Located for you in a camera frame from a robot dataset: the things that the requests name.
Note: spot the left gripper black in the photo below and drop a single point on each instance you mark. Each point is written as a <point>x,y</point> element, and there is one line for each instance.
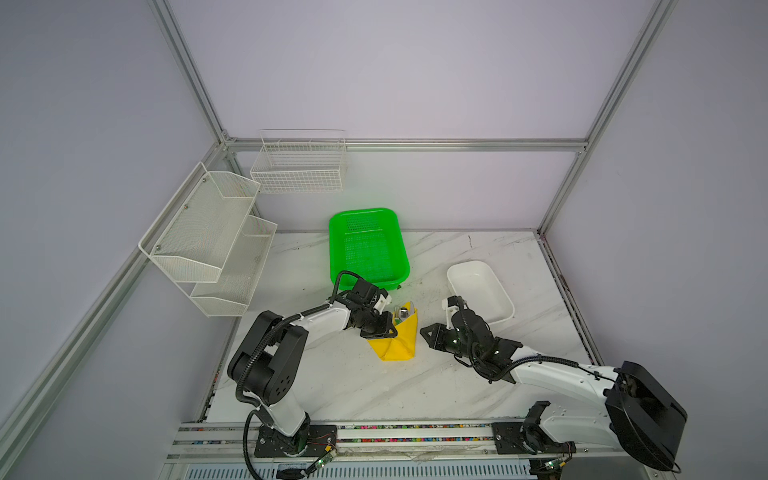
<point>384,330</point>

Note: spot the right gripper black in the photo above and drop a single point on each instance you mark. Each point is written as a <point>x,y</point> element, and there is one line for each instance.
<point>434,340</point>

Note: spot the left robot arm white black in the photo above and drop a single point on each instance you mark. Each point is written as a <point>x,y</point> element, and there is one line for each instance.
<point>265,365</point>

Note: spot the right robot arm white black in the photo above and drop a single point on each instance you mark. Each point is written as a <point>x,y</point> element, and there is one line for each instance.
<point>621,407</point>

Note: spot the green plastic basket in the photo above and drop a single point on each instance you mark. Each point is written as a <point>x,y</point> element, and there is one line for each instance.
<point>369,243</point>

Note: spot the white rectangular dish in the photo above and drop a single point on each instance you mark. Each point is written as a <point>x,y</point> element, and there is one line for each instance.
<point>476,282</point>

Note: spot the white mesh two-tier shelf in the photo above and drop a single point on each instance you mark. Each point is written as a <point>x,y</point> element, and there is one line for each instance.
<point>210,243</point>

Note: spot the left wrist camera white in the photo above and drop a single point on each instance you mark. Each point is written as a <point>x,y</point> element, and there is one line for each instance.
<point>382,301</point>

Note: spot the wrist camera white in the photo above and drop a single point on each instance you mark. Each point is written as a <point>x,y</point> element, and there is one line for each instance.
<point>382,301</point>
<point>452,305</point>

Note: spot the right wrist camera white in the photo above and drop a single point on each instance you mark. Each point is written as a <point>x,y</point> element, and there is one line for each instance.
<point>452,305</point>

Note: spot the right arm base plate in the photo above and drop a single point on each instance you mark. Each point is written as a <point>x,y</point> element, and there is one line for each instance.
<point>517,437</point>

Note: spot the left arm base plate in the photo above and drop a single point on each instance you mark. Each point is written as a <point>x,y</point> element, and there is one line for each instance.
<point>310,441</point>

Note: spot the white wire basket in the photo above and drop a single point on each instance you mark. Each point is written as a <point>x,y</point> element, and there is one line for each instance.
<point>300,161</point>

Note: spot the aluminium front rail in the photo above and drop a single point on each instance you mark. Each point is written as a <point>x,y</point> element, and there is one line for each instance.
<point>410,440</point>

